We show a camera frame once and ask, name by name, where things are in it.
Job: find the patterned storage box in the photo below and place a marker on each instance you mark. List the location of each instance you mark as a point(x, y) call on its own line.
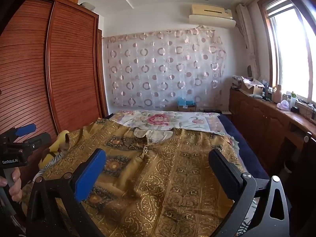
point(237, 82)

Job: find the person's left hand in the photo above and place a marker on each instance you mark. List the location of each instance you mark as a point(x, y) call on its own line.
point(16, 185)

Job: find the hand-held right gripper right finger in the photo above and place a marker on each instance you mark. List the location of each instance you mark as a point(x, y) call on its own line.
point(223, 175)

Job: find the golden patterned garment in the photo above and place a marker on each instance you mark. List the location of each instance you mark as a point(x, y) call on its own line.
point(172, 177)

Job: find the green-capped clear bottle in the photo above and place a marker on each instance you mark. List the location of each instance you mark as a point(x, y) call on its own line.
point(293, 101)

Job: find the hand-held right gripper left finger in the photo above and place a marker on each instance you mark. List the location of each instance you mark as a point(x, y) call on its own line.
point(90, 175)

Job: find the dark bottle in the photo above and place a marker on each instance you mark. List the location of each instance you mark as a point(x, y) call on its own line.
point(266, 90)

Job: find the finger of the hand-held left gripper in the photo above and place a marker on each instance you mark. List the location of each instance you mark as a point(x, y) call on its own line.
point(26, 130)
point(38, 139)

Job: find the dark oval object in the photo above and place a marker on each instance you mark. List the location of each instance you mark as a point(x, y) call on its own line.
point(249, 71)

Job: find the black flat device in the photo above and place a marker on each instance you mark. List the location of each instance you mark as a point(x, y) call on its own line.
point(209, 110)

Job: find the pink bottle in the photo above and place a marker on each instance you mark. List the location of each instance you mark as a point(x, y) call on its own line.
point(277, 95)

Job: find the circle-patterned sheer curtain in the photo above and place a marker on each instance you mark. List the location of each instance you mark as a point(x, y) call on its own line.
point(160, 66)

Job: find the floral blanket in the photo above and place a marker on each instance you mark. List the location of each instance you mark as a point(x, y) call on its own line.
point(153, 119)

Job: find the small black box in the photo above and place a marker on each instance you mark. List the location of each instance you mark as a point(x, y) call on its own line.
point(295, 109)

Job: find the wooden sideboard cabinet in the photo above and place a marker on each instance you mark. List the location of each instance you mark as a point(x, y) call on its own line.
point(259, 118)

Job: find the white window curtain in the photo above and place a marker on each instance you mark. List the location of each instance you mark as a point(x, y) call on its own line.
point(249, 42)

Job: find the blue plastic bag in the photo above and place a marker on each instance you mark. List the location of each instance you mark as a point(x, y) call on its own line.
point(185, 101)

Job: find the bed with palm-leaf sheet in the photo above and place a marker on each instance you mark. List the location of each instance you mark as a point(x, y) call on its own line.
point(54, 162)

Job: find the wooden louvered wardrobe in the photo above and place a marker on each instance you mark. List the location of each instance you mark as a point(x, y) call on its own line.
point(69, 66)

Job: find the wooden-framed window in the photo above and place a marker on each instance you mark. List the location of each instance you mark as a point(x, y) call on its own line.
point(288, 54)

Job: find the white storage box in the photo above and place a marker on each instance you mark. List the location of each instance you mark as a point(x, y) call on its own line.
point(87, 5)

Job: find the beige air conditioner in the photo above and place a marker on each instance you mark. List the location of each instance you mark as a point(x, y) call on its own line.
point(209, 9)

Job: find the dark blue bedspread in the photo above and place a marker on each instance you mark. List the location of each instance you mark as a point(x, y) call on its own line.
point(246, 148)

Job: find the open cardboard box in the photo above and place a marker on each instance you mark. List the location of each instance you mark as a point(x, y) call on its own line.
point(254, 88)

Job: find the small labelled cardboard box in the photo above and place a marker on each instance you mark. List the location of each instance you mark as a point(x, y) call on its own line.
point(187, 108)

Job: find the yellow plush toy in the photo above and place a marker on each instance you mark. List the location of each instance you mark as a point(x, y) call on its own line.
point(59, 140)

